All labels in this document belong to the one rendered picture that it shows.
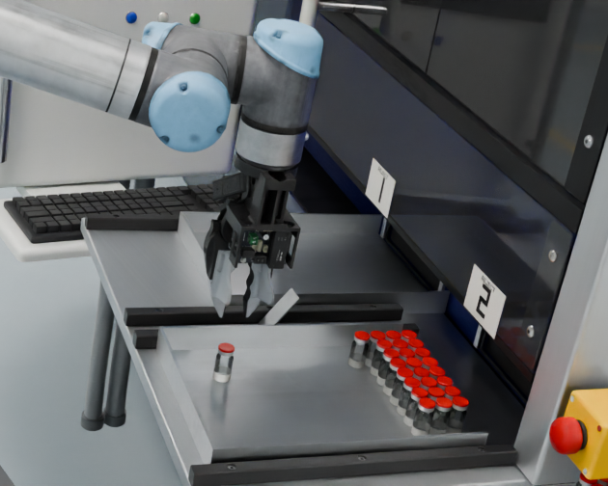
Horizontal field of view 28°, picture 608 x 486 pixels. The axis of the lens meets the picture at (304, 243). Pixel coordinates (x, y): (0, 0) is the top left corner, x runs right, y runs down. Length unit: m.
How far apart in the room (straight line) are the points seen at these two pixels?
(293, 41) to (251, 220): 0.21
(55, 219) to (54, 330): 1.34
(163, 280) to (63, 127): 0.49
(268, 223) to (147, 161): 0.89
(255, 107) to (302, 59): 0.08
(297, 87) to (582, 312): 0.39
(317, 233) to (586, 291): 0.69
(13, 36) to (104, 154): 1.03
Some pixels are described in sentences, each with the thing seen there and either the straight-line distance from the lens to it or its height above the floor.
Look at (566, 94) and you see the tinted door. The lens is 1.41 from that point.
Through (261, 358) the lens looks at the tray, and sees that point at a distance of 1.57.
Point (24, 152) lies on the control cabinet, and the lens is 2.12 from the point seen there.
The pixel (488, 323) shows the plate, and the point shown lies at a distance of 1.52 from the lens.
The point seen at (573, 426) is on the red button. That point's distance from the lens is 1.34.
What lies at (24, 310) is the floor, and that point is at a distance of 3.39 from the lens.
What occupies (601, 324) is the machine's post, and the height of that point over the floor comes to 1.10.
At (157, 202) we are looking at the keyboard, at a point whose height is 0.83.
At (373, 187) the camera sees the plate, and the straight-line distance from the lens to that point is 1.82.
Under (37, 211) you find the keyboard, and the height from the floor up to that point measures 0.83.
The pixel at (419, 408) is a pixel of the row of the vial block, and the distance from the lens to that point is 1.47.
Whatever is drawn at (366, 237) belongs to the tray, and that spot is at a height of 0.88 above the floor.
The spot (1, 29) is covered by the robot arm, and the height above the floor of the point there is 1.34.
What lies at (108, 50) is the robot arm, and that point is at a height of 1.33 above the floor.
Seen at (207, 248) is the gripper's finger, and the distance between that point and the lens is 1.41.
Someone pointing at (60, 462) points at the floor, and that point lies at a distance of 2.83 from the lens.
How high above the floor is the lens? 1.68
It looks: 25 degrees down
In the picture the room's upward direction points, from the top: 11 degrees clockwise
